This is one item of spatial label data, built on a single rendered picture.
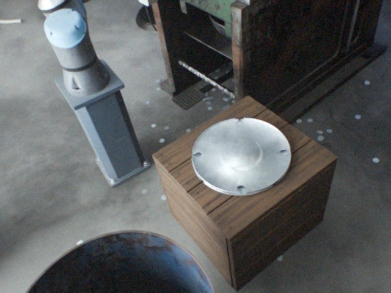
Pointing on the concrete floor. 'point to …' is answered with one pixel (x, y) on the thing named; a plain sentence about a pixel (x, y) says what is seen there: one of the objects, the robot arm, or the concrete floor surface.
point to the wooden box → (205, 200)
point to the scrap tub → (125, 267)
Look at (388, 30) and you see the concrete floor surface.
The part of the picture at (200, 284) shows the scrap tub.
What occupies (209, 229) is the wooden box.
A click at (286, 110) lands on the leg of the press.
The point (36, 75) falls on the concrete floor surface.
